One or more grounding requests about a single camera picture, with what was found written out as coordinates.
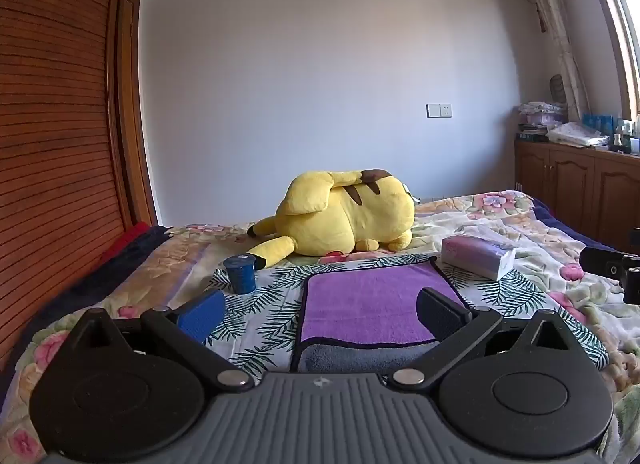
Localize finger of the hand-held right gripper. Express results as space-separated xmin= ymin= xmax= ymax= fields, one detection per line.
xmin=579 ymin=245 xmax=640 ymax=276
xmin=621 ymin=268 xmax=640 ymax=306

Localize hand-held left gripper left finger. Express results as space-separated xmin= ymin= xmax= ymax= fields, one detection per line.
xmin=65 ymin=289 xmax=256 ymax=391

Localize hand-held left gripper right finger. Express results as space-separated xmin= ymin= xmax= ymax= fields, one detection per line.
xmin=387 ymin=287 xmax=582 ymax=391

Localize purple and grey towel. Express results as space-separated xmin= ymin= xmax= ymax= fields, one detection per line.
xmin=290 ymin=256 xmax=472 ymax=374

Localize blue cup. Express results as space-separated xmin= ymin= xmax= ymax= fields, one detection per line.
xmin=223 ymin=253 xmax=257 ymax=295

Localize leaf print cloth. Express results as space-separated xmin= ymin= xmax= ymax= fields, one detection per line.
xmin=202 ymin=249 xmax=610 ymax=379

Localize pink and white tissue pack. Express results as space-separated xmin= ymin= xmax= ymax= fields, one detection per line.
xmin=440 ymin=235 xmax=517 ymax=281

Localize wooden cabinet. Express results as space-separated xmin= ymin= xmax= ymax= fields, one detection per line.
xmin=514 ymin=138 xmax=640 ymax=257

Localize red cloth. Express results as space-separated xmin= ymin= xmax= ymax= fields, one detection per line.
xmin=100 ymin=221 xmax=154 ymax=265

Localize dark blue blanket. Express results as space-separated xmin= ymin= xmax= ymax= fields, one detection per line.
xmin=0 ymin=225 xmax=174 ymax=385

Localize white plastic bag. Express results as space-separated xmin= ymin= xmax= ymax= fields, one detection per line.
xmin=546 ymin=121 xmax=609 ymax=149

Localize yellow plush toy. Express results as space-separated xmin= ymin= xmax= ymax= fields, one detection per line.
xmin=246 ymin=169 xmax=417 ymax=271

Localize blue boxes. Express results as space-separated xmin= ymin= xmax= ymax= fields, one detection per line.
xmin=582 ymin=114 xmax=615 ymax=138

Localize stack of folded linens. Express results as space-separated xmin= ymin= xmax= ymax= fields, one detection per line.
xmin=517 ymin=101 xmax=569 ymax=140

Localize patterned curtain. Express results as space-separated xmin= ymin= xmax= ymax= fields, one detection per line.
xmin=510 ymin=0 xmax=592 ymax=123

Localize wooden slatted wardrobe door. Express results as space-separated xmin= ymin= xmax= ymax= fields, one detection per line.
xmin=0 ymin=0 xmax=161 ymax=372

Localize wooden window frame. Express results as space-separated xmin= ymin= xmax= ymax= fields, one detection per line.
xmin=575 ymin=0 xmax=640 ymax=121

